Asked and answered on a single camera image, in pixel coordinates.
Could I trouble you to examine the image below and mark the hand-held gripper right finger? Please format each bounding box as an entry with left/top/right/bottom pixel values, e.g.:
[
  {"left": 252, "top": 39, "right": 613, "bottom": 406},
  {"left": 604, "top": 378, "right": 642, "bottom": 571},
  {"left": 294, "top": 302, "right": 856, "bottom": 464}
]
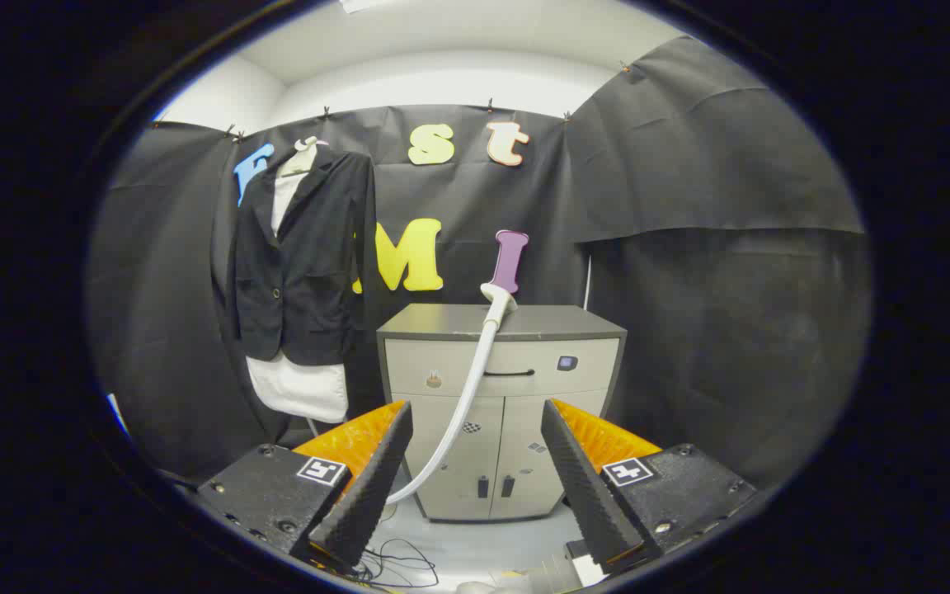
[{"left": 541, "top": 398, "right": 758, "bottom": 570}]

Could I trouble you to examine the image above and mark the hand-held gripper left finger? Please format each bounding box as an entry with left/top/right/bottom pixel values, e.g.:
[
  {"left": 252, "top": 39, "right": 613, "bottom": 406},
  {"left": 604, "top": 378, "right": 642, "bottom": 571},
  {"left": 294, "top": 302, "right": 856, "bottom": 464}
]
[{"left": 197, "top": 400, "right": 415, "bottom": 574}]

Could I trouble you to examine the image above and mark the white shirt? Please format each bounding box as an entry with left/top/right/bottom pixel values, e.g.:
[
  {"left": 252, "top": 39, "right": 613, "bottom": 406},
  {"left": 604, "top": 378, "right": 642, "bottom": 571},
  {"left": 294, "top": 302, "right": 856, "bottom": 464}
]
[{"left": 246, "top": 169, "right": 350, "bottom": 424}]

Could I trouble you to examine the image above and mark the black blazer jacket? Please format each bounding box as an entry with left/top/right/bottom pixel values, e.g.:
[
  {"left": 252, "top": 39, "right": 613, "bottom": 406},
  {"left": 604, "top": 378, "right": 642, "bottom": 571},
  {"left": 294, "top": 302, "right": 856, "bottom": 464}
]
[{"left": 228, "top": 148, "right": 377, "bottom": 366}]

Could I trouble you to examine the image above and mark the grey cabinet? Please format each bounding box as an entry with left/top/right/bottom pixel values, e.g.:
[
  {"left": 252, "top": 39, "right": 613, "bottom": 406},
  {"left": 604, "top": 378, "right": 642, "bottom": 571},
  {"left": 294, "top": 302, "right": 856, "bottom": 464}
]
[{"left": 376, "top": 303, "right": 628, "bottom": 522}]

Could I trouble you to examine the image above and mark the black backdrop cloth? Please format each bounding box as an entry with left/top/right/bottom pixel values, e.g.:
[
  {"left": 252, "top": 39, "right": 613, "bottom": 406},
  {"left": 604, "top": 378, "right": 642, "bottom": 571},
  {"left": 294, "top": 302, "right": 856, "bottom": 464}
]
[{"left": 87, "top": 35, "right": 872, "bottom": 488}]

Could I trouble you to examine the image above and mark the white mannequin hanger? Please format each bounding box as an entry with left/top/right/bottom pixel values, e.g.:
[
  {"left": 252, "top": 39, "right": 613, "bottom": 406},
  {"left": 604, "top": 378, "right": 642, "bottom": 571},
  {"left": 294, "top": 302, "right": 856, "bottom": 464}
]
[{"left": 281, "top": 136, "right": 329, "bottom": 178}]

